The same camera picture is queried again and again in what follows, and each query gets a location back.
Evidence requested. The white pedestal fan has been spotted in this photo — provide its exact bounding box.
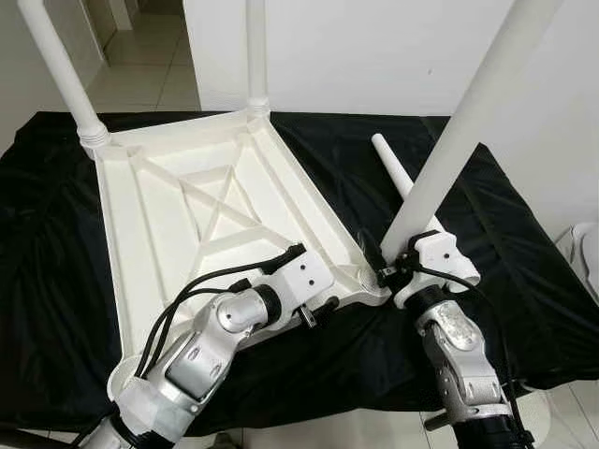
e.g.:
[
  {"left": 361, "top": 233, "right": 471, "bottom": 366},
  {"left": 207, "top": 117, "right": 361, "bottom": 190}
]
[{"left": 560, "top": 223, "right": 599, "bottom": 302}]

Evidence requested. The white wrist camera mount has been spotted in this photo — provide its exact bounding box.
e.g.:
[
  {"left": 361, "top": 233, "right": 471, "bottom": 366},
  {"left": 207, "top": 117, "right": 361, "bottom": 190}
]
[
  {"left": 271, "top": 251, "right": 336, "bottom": 324},
  {"left": 393, "top": 232, "right": 460, "bottom": 308}
]

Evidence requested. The white plastic children table top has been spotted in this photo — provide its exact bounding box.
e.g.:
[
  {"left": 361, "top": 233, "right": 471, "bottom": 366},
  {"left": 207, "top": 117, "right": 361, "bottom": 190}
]
[{"left": 94, "top": 108, "right": 392, "bottom": 398}]

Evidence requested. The black table cloth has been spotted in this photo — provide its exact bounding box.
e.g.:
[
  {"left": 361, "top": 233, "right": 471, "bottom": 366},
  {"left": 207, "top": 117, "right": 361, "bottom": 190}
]
[{"left": 0, "top": 110, "right": 599, "bottom": 431}]

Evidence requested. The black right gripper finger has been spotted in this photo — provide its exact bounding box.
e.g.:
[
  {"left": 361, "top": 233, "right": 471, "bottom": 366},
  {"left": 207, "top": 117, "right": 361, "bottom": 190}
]
[{"left": 360, "top": 229, "right": 386, "bottom": 278}]

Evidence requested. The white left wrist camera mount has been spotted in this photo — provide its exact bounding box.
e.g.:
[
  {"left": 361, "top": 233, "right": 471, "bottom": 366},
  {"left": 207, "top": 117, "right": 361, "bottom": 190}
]
[{"left": 271, "top": 251, "right": 336, "bottom": 324}]

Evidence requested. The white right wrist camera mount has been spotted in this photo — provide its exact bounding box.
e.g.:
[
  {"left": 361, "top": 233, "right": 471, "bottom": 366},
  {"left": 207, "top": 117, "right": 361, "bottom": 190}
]
[{"left": 393, "top": 232, "right": 460, "bottom": 308}]

